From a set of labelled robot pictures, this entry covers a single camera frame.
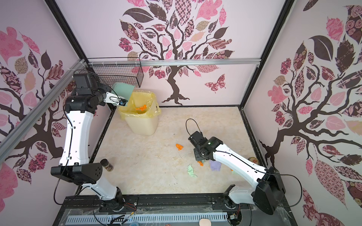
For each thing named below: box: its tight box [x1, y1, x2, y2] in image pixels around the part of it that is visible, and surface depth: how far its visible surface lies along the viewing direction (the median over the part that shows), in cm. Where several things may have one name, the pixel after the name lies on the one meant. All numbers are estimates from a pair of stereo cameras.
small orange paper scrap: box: [175, 143, 184, 151], surface depth 97 cm
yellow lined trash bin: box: [118, 89, 162, 137], surface depth 95 cm
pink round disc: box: [198, 218, 212, 226], surface depth 68 cm
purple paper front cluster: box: [209, 160, 222, 172], surface depth 89 cm
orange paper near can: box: [135, 104, 147, 112], surface depth 100 cm
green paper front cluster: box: [187, 163, 198, 178], surface depth 86 cm
